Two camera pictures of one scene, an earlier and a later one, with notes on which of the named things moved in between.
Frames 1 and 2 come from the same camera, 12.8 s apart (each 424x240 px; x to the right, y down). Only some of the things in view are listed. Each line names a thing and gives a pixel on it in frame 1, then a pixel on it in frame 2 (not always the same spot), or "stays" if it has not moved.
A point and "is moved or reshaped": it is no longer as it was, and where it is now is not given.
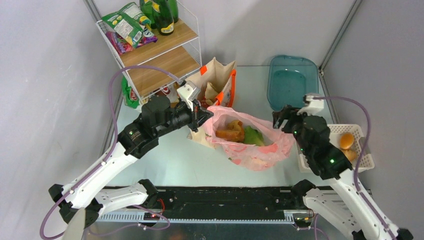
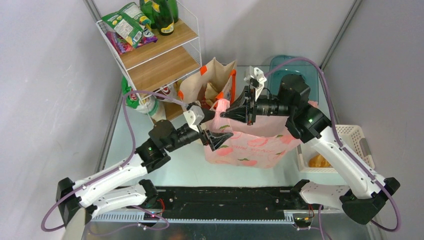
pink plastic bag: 277,144 is moved or reshaped
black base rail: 225,203 stays
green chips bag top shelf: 129,22 stays
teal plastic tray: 290,78 stays
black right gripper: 285,120 -> 248,110
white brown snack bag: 169,90 stays
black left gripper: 195,117 -> 203,136
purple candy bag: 120,45 stays
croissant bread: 235,124 is moved or reshaped
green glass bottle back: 173,6 stays
